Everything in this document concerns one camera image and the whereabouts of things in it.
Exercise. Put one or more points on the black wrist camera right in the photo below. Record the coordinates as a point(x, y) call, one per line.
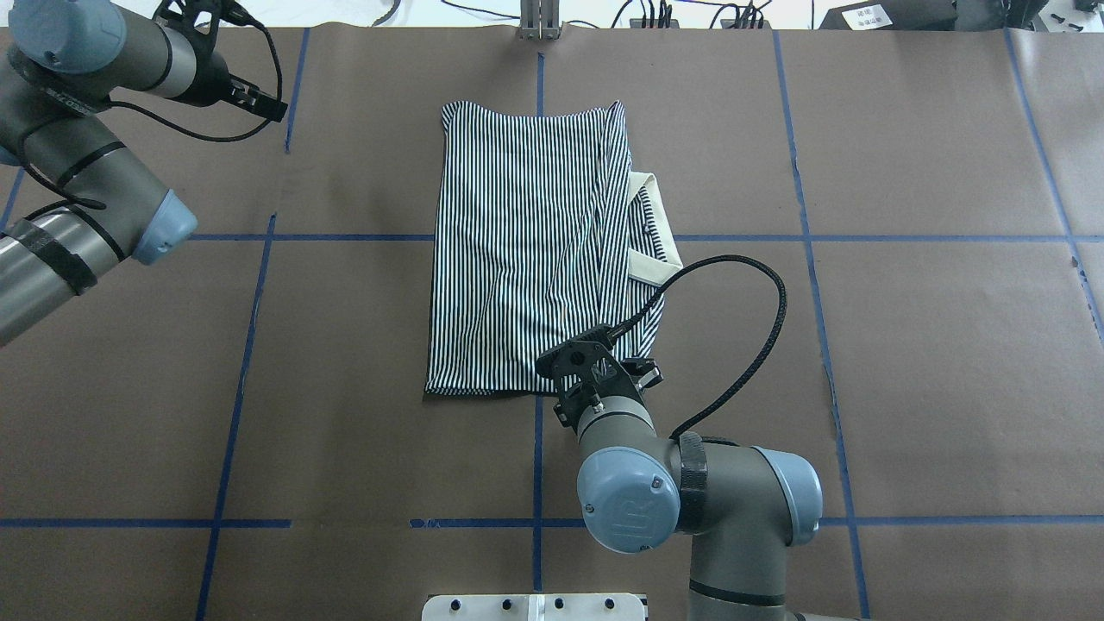
point(569, 355)

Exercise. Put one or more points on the aluminium frame post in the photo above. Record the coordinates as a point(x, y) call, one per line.
point(539, 20)

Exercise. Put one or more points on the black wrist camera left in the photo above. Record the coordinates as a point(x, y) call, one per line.
point(200, 18)

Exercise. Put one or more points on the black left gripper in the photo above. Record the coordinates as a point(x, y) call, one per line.
point(210, 84)

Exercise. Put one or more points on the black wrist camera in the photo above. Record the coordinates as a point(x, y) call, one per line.
point(200, 18)
point(569, 355)

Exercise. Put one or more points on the brown paper table cover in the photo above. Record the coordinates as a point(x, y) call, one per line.
point(241, 431)

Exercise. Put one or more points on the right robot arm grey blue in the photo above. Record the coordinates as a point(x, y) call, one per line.
point(744, 507)

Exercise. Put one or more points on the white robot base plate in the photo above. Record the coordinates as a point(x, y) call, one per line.
point(537, 606)

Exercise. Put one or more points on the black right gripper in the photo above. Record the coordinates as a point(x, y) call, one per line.
point(649, 377)

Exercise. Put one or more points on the navy white striped polo shirt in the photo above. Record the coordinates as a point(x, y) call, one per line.
point(544, 229)

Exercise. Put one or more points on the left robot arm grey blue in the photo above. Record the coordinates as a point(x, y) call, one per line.
point(66, 59)

